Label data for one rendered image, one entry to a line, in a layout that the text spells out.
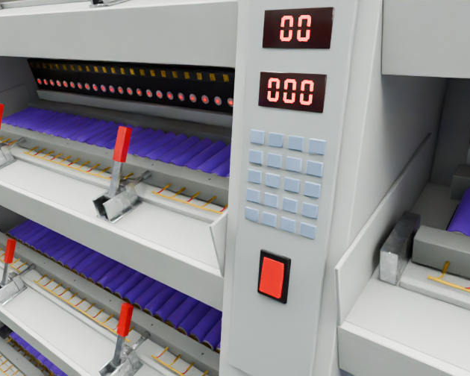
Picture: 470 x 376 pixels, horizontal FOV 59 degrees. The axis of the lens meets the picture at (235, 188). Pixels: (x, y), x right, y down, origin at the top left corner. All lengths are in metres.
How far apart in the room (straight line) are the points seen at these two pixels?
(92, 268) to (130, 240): 0.28
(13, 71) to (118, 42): 0.49
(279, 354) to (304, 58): 0.20
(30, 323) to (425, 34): 0.59
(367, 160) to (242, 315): 0.15
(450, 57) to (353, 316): 0.17
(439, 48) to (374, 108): 0.05
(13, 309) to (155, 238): 0.36
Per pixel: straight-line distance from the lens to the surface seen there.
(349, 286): 0.28
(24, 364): 0.87
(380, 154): 0.29
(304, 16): 0.26
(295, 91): 0.26
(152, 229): 0.41
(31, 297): 0.71
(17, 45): 0.55
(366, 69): 0.25
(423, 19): 0.25
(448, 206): 0.40
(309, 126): 0.26
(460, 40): 0.25
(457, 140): 0.44
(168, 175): 0.44
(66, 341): 0.62
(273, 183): 0.28
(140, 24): 0.37
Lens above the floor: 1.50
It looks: 15 degrees down
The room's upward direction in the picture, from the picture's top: 3 degrees clockwise
